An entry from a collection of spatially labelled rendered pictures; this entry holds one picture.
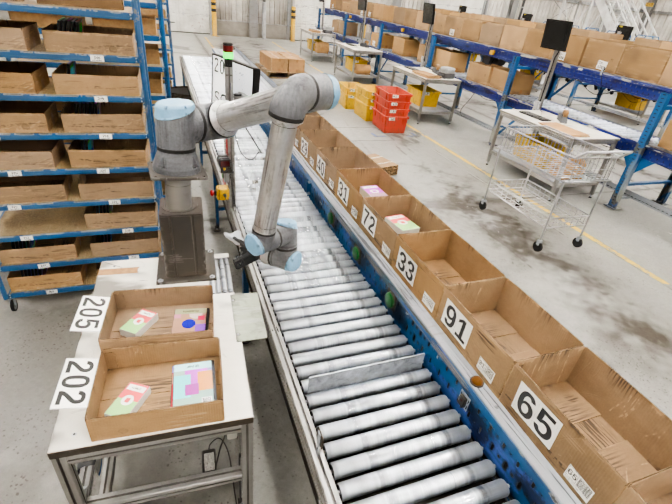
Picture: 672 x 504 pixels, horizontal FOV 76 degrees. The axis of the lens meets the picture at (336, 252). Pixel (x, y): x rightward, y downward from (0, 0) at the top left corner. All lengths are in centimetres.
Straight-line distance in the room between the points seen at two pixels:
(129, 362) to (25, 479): 96
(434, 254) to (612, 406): 94
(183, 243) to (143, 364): 57
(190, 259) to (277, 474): 108
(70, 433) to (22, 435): 109
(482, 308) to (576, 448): 69
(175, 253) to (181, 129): 55
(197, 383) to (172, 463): 84
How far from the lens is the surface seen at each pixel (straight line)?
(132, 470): 237
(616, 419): 165
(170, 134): 182
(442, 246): 209
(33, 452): 258
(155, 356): 167
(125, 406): 154
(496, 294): 185
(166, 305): 193
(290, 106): 139
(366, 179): 266
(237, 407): 153
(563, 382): 171
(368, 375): 164
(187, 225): 195
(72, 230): 306
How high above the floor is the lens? 195
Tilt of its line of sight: 31 degrees down
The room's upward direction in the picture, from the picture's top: 7 degrees clockwise
